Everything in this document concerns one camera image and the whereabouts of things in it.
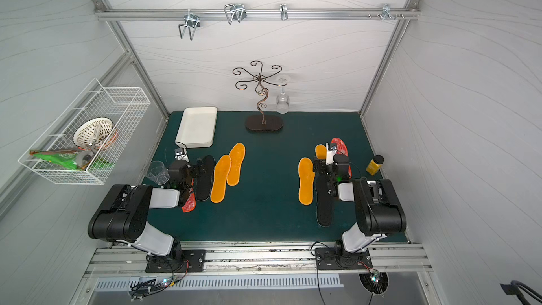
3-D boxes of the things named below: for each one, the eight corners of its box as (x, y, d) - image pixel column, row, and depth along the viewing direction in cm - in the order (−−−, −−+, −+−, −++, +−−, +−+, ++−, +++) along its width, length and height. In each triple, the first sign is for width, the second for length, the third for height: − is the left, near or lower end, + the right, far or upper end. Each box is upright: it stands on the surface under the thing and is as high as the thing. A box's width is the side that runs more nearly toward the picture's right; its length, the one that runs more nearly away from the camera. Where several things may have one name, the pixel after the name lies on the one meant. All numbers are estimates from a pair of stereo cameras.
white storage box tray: (174, 147, 108) (170, 142, 105) (187, 112, 125) (185, 106, 122) (212, 147, 108) (210, 143, 105) (220, 112, 125) (219, 106, 122)
